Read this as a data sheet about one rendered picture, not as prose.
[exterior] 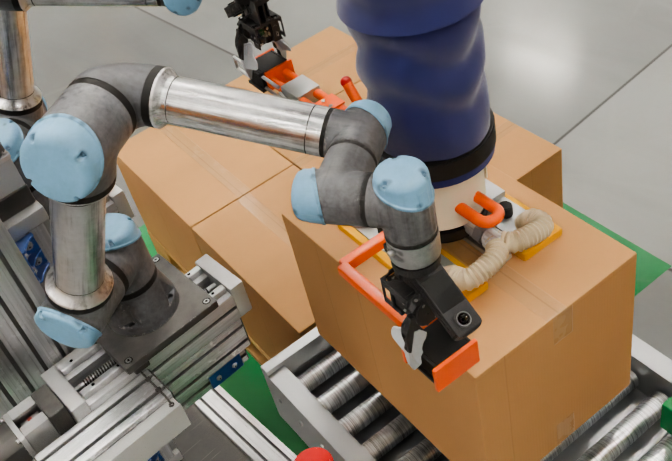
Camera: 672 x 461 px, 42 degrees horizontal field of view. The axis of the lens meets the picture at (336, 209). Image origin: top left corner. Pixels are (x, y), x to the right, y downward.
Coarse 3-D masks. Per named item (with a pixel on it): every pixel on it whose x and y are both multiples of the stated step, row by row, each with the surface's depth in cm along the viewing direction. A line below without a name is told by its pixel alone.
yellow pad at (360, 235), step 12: (348, 228) 176; (360, 228) 174; (372, 228) 174; (360, 240) 172; (384, 252) 169; (444, 252) 166; (384, 264) 168; (444, 264) 163; (456, 264) 163; (480, 288) 158; (468, 300) 157
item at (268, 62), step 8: (272, 48) 207; (256, 56) 205; (264, 56) 205; (272, 56) 204; (280, 56) 203; (264, 64) 202; (272, 64) 201; (280, 64) 201; (288, 64) 202; (264, 72) 200; (272, 72) 200; (280, 72) 201; (280, 80) 202; (288, 80) 204; (272, 88) 202
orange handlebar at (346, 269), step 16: (272, 80) 199; (320, 96) 191; (336, 96) 189; (480, 192) 158; (464, 208) 156; (496, 208) 154; (480, 224) 153; (496, 224) 153; (368, 240) 155; (384, 240) 154; (352, 256) 152; (368, 256) 153; (352, 272) 149; (368, 288) 146; (384, 304) 143; (400, 320) 140
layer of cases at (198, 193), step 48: (336, 48) 332; (144, 144) 309; (192, 144) 304; (240, 144) 298; (528, 144) 270; (144, 192) 302; (192, 192) 284; (240, 192) 279; (288, 192) 275; (192, 240) 279; (240, 240) 262; (288, 240) 258; (288, 288) 244; (288, 336) 243
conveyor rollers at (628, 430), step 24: (336, 360) 222; (312, 384) 219; (336, 384) 217; (360, 384) 216; (336, 408) 214; (360, 408) 209; (384, 408) 210; (648, 408) 195; (384, 432) 203; (408, 432) 204; (576, 432) 195; (624, 432) 192; (408, 456) 198; (432, 456) 198; (552, 456) 193; (600, 456) 189; (648, 456) 187
